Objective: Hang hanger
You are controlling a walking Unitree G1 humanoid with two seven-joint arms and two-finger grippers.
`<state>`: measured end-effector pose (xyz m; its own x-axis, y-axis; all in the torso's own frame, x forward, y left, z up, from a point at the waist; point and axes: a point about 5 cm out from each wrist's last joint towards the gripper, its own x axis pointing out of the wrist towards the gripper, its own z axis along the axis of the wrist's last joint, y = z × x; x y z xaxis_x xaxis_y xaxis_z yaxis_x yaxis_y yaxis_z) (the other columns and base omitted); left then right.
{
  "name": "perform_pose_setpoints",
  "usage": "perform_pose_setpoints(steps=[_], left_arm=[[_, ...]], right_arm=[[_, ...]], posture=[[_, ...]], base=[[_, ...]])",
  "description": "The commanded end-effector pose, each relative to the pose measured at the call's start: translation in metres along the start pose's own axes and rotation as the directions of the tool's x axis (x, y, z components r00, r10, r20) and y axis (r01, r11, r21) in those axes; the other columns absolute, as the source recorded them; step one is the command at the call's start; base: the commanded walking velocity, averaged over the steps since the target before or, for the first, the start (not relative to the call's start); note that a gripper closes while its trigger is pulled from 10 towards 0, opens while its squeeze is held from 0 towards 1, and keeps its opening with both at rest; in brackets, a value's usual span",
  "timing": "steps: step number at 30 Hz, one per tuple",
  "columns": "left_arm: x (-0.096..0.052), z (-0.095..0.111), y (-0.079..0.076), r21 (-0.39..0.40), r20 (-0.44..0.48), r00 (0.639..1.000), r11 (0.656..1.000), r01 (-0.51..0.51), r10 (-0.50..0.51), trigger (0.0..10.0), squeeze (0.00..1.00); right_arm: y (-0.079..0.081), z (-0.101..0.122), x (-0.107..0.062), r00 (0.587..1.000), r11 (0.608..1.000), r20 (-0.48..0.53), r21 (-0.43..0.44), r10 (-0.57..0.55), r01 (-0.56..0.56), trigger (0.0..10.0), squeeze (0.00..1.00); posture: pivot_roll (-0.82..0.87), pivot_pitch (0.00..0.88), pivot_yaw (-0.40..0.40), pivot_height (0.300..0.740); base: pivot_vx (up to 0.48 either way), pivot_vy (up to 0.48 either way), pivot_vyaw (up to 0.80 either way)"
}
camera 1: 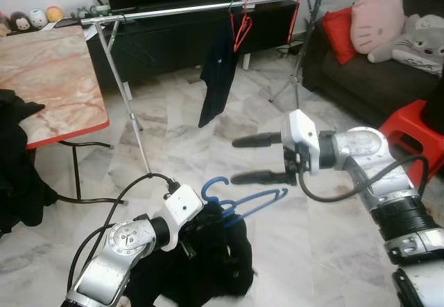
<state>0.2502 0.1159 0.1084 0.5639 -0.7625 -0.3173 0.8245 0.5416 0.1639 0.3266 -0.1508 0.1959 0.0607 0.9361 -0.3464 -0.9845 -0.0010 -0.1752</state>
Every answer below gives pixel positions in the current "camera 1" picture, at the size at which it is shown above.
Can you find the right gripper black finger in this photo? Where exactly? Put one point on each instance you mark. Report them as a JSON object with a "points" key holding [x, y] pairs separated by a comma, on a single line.
{"points": [[257, 177], [257, 140]]}

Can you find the black garment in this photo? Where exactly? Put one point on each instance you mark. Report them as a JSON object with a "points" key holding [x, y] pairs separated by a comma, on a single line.
{"points": [[208, 265], [17, 168]]}

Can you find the blue plastic clothes hanger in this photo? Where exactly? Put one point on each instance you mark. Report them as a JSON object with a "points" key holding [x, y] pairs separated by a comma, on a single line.
{"points": [[205, 189]]}

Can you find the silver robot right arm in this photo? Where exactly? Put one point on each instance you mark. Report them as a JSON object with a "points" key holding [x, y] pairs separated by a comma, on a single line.
{"points": [[388, 203]]}

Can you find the red plastic clothes hanger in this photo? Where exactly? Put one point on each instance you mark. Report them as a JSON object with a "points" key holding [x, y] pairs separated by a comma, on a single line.
{"points": [[294, 23], [237, 44]]}

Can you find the navy blue t-shirt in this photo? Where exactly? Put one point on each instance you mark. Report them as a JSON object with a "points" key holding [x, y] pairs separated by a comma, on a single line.
{"points": [[218, 71]]}

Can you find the dark brown fabric sofa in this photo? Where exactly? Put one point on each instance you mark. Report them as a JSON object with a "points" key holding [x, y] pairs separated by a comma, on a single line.
{"points": [[374, 85]]}

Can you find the red plastic stool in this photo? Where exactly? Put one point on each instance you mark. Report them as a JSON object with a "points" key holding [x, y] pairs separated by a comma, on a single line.
{"points": [[409, 123]]}

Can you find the red square cushion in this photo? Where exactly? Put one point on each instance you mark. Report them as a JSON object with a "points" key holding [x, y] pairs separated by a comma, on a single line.
{"points": [[338, 37]]}

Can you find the black low tv cabinet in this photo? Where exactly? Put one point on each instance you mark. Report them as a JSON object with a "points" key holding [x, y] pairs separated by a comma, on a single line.
{"points": [[166, 44]]}

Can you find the silver metal clothes rack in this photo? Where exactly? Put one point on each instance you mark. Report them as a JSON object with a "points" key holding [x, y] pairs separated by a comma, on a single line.
{"points": [[173, 8]]}

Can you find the pink cat face pillow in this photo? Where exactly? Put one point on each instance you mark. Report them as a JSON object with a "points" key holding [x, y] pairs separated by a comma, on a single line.
{"points": [[378, 23]]}

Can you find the grey totoro plush toy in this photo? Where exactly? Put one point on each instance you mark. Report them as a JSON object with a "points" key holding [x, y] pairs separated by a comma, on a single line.
{"points": [[420, 44]]}

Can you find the orange round plush toy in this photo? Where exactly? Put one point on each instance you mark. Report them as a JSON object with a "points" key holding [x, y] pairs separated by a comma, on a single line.
{"points": [[54, 14]]}

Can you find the white round plush toy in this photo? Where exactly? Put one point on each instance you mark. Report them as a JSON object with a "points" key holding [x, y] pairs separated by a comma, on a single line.
{"points": [[38, 18]]}

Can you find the black mouse plush toy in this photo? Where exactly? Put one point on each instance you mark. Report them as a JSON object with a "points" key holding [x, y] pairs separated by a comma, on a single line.
{"points": [[21, 21]]}

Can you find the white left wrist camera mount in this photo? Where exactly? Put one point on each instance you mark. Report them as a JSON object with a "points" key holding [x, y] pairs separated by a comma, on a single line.
{"points": [[182, 206]]}

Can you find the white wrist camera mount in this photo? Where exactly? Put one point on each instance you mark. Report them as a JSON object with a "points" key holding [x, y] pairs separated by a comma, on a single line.
{"points": [[304, 134], [182, 206]]}

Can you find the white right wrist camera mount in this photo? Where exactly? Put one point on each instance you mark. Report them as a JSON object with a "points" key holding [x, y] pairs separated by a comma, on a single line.
{"points": [[304, 134]]}

